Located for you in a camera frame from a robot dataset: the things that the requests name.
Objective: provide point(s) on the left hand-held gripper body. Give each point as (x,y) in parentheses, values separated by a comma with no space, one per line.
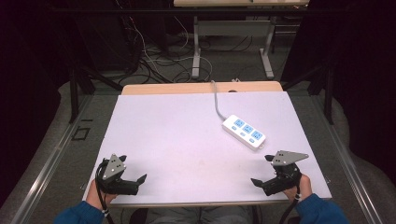
(112,169)

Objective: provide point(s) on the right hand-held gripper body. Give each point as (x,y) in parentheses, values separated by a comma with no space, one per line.
(285,177)

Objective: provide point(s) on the person's right hand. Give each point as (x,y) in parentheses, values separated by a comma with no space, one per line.
(303,188)

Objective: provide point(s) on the person's left hand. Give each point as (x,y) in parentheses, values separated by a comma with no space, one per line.
(93,196)

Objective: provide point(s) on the white power strip blue sockets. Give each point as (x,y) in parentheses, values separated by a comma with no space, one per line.
(244,132)

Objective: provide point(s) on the white table mat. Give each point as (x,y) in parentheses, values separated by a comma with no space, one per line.
(174,149)

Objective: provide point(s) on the black floor socket cover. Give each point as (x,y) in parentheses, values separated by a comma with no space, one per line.
(81,133)

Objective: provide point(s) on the person's grey trouser legs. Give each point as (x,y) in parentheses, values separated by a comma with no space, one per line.
(199,215)

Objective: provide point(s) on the black metal stand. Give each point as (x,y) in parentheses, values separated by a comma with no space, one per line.
(328,93)
(74,93)

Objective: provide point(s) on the black horizontal bar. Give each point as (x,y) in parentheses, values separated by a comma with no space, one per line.
(186,10)

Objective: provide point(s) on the aluminium floor rail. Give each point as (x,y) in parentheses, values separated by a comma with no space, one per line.
(350,168)
(46,168)

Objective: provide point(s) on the grey metal frame desk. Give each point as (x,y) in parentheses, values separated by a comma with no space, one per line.
(232,28)

